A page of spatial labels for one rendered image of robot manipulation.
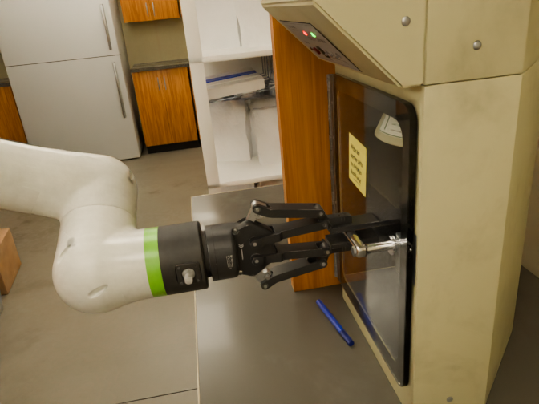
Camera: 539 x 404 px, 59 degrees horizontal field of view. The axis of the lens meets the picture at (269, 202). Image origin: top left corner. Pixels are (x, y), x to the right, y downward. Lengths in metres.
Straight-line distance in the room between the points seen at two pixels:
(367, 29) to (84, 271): 0.42
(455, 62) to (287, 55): 0.38
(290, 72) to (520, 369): 0.61
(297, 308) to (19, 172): 0.56
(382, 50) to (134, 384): 2.03
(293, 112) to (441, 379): 0.49
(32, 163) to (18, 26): 4.93
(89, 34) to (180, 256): 4.90
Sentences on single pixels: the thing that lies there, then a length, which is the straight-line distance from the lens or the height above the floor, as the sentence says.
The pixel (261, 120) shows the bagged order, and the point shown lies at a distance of 1.82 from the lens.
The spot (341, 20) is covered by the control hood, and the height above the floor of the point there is 1.48.
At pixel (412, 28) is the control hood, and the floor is 1.47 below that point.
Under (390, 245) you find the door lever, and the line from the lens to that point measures 0.63.
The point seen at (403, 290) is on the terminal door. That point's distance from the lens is 0.63.
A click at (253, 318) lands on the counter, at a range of 0.95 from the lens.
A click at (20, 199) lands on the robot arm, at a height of 1.30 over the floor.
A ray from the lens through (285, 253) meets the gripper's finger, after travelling 0.65.
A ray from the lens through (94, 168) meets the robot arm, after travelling 0.69.
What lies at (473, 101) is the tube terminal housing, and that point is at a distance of 0.56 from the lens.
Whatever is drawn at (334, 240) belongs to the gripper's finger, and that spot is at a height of 1.19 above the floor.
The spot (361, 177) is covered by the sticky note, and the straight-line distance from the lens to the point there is 0.71.
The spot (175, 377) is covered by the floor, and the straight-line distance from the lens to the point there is 2.30.
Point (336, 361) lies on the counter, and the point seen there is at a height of 0.94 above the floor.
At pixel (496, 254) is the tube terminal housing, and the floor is 1.19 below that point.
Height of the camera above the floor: 1.50
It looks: 23 degrees down
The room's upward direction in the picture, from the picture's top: 6 degrees counter-clockwise
